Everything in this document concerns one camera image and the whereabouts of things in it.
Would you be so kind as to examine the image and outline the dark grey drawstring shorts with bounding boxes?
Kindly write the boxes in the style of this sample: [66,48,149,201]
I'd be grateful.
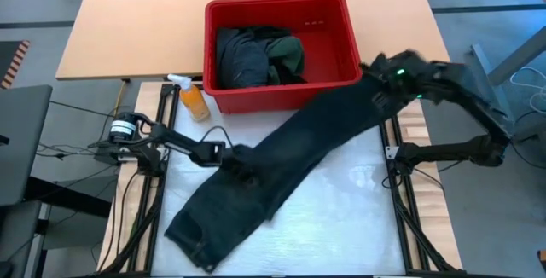
[215,26,274,90]

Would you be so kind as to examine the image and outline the black aluminium table frame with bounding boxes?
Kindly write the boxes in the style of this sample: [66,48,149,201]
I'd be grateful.
[96,80,466,278]

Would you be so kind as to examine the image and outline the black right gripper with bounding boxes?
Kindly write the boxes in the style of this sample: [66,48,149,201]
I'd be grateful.
[361,51,413,111]

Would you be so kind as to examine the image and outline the black floor beam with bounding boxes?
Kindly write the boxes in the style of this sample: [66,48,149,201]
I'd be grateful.
[25,175,113,219]

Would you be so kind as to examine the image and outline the grey metal desk leg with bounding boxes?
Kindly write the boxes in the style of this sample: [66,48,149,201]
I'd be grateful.
[471,26,546,126]

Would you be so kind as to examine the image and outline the black power cable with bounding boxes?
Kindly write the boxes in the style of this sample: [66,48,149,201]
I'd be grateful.
[49,100,116,119]

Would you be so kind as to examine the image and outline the light wooden desk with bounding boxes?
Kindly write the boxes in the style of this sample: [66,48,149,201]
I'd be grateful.
[55,0,452,81]

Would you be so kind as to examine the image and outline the black looped floor cable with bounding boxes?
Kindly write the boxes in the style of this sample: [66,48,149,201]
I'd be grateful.
[506,111,546,177]

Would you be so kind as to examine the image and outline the white cable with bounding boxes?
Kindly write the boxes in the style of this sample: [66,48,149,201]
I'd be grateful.
[509,67,546,115]

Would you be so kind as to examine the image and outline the black mat with striped edge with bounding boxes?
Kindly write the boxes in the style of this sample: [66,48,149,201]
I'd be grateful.
[0,40,31,90]

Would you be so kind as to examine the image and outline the orange spray bottle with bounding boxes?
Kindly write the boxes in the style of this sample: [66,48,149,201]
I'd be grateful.
[166,72,212,123]

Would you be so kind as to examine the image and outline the green shirt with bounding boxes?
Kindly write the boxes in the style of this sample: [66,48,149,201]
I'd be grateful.
[264,34,307,86]

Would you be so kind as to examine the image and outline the dark denim jeans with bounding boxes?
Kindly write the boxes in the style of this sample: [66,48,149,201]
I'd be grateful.
[164,72,400,274]

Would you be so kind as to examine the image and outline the yellow cable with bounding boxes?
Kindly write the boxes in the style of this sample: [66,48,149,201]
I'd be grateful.
[112,79,128,117]

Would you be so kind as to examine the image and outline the red plastic laundry bin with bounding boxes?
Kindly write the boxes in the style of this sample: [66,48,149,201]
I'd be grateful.
[203,0,365,115]

